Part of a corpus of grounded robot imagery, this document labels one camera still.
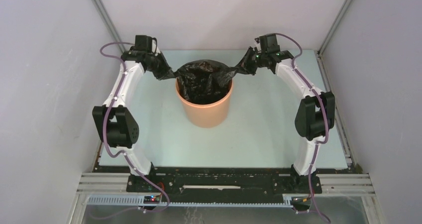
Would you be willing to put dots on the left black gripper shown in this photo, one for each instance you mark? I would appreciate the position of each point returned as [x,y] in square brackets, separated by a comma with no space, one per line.
[166,72]

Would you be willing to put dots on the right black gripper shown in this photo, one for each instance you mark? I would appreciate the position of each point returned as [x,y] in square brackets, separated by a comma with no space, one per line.
[248,64]

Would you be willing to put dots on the black plastic trash bag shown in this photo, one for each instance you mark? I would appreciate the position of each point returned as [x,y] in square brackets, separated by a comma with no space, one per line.
[206,81]

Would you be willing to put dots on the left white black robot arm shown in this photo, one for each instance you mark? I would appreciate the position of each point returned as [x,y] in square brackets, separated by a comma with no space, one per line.
[116,126]

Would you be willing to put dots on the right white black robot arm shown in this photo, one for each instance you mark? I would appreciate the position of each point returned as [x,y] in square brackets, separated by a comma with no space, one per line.
[316,112]

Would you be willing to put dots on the orange plastic trash bin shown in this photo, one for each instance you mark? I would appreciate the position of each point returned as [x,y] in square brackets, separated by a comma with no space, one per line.
[209,115]

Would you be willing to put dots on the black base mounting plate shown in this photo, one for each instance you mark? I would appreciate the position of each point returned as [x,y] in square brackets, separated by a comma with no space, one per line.
[224,184]

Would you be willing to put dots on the small electronics board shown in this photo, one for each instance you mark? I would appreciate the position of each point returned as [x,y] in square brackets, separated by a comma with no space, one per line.
[152,199]

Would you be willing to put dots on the aluminium corner frame left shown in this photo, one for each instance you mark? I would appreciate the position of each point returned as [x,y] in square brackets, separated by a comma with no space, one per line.
[107,21]

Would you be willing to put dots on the aluminium corner frame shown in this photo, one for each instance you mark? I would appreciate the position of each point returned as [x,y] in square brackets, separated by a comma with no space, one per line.
[107,21]
[338,19]

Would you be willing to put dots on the aluminium corner frame right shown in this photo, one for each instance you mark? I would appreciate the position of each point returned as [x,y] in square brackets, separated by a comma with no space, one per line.
[338,19]

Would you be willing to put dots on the grey slotted cable duct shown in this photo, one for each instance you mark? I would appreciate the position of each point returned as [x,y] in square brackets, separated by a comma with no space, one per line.
[137,201]

